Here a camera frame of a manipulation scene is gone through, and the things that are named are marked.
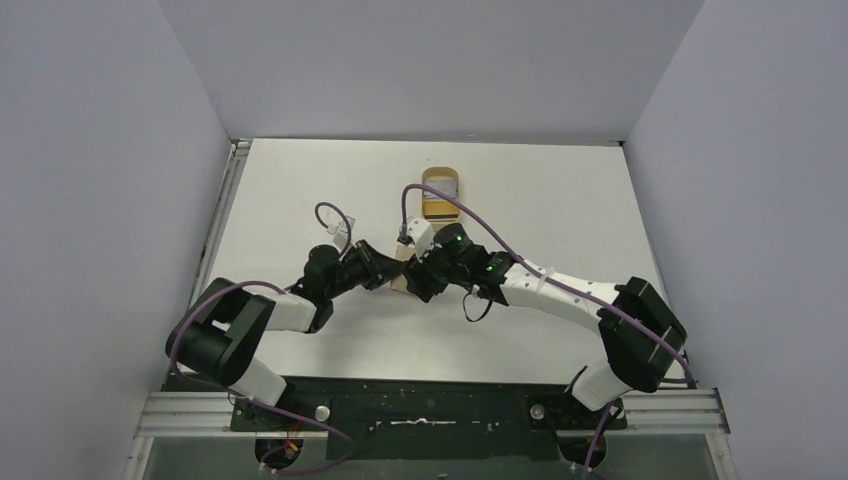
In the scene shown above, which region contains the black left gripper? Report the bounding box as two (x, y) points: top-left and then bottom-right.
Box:
(325, 240), (404, 300)

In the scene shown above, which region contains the beige card holder wallet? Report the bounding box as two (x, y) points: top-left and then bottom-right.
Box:
(389, 243), (417, 293)

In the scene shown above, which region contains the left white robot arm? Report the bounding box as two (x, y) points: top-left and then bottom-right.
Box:
(165, 241), (403, 429)

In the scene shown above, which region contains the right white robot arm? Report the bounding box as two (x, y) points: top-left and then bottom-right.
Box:
(399, 218), (687, 427)

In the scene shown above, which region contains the yellow card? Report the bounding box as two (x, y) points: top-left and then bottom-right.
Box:
(422, 196), (461, 221)

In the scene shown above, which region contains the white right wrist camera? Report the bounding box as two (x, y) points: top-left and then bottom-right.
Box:
(397, 217), (435, 258)

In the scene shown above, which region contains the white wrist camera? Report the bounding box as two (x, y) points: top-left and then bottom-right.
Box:
(397, 217), (435, 258)
(326, 216), (356, 249)

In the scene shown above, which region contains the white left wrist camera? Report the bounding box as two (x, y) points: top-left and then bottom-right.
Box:
(326, 216), (356, 249)

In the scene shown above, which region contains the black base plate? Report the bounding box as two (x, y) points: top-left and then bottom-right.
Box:
(162, 374), (631, 465)

